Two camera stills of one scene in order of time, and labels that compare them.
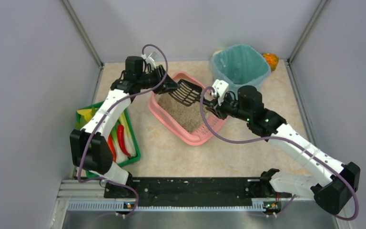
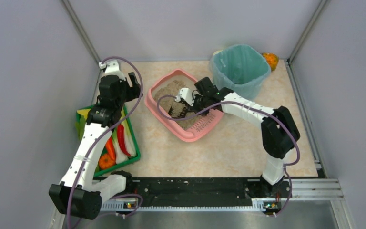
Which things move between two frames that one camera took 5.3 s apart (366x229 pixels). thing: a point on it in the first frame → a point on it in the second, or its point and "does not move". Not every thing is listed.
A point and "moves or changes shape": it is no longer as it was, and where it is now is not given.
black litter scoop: (187, 92) moves or changes shape
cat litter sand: (189, 116) does not move
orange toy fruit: (272, 60) does not move
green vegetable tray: (136, 158) does not move
